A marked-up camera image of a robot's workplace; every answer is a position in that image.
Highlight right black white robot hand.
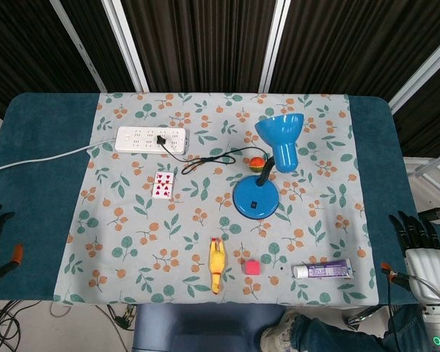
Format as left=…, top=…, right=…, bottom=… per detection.
left=380, top=210, right=440, bottom=306

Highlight blue desk lamp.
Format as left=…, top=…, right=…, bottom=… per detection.
left=232, top=113, right=305, bottom=221

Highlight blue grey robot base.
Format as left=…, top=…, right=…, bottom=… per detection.
left=133, top=304, right=291, bottom=352

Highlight chrome chair leg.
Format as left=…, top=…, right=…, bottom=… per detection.
left=347, top=306, right=383, bottom=328

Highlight purple white toothpaste tube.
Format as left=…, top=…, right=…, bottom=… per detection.
left=292, top=258, right=354, bottom=281

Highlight blue jeans leg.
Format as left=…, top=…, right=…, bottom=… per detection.
left=292, top=306, right=428, bottom=352

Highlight teal table cover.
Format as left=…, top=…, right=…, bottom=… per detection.
left=0, top=91, right=419, bottom=306

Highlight white sneaker shoe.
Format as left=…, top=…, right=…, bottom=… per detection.
left=260, top=309, right=302, bottom=352

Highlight deck of playing cards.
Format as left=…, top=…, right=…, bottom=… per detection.
left=152, top=172, right=176, bottom=200

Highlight white power strip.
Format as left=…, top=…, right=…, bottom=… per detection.
left=114, top=126, right=191, bottom=155

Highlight floral patterned tablecloth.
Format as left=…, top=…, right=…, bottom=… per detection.
left=53, top=91, right=381, bottom=307

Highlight yellow rubber chicken toy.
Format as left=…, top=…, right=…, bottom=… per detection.
left=208, top=236, right=229, bottom=296

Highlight black robot hand cable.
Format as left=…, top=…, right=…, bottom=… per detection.
left=386, top=271, right=399, bottom=352

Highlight tangled floor cables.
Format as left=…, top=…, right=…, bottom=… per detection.
left=0, top=299, right=74, bottom=352

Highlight white power strip cable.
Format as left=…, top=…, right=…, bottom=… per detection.
left=0, top=140, right=118, bottom=180

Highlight aluminium frame post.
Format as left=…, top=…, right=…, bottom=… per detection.
left=48, top=0, right=109, bottom=93
left=257, top=0, right=292, bottom=93
left=101, top=0, right=150, bottom=93
left=387, top=32, right=440, bottom=114

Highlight black lamp power cord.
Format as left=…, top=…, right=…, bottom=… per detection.
left=155, top=135, right=271, bottom=176

